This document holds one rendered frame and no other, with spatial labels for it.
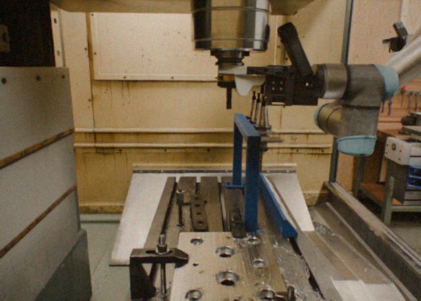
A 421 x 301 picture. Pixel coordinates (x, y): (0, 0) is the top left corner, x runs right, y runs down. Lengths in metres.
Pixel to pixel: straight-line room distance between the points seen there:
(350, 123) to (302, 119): 1.06
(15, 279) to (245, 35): 0.67
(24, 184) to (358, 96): 0.72
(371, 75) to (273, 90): 0.19
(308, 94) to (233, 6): 0.24
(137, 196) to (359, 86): 1.25
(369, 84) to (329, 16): 1.12
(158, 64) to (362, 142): 1.19
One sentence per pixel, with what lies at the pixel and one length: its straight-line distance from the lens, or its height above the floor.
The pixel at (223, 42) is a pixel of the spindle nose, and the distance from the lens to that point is 0.61.
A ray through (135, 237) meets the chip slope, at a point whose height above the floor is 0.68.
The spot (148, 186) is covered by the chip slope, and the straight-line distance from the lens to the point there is 1.73.
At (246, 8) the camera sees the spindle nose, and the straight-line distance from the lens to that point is 0.62.
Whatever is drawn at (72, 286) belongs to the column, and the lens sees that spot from 1.16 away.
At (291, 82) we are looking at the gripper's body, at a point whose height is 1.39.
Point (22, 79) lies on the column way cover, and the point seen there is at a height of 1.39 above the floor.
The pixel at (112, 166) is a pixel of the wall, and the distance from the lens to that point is 1.84.
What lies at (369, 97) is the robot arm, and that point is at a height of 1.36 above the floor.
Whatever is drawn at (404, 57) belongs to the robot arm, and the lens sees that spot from 0.93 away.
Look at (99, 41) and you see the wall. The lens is 1.77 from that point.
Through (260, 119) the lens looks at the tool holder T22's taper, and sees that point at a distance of 1.10.
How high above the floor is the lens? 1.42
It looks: 13 degrees down
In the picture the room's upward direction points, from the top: 1 degrees clockwise
